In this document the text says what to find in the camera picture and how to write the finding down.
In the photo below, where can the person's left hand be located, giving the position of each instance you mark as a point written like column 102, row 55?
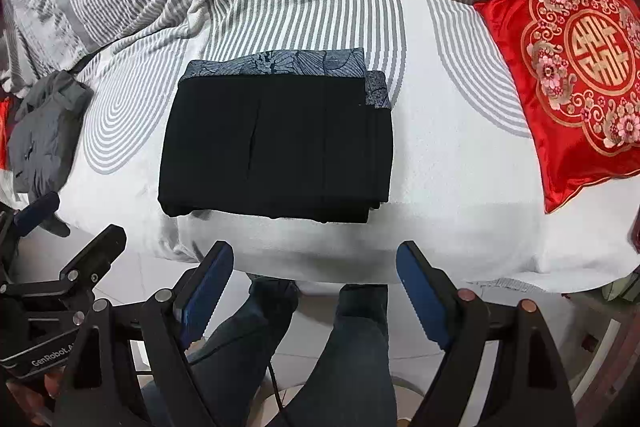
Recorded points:
column 54, row 384

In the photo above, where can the red embroidered cushion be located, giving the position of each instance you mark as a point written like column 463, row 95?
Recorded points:
column 575, row 72

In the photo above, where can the person's leg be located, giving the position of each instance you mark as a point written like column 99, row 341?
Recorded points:
column 235, row 347
column 350, row 357

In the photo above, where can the person's left leg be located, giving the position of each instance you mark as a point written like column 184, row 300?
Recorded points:
column 235, row 347

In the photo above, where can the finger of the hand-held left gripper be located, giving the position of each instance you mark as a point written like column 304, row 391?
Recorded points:
column 97, row 247
column 35, row 209

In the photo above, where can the red cloth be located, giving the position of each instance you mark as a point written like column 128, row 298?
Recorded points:
column 4, row 132

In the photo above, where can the grey garment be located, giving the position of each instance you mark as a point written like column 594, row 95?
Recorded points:
column 45, row 132

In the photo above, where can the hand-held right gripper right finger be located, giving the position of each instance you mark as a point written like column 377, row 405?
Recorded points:
column 422, row 297

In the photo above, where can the black pants with patterned waistband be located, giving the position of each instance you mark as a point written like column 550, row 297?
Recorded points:
column 275, row 147

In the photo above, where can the person's right leg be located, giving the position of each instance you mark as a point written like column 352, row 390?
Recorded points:
column 350, row 357

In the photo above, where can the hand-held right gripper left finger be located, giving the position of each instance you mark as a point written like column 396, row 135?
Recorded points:
column 207, row 292

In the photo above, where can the white striped bed sheet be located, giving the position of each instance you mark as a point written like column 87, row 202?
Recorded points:
column 450, row 182

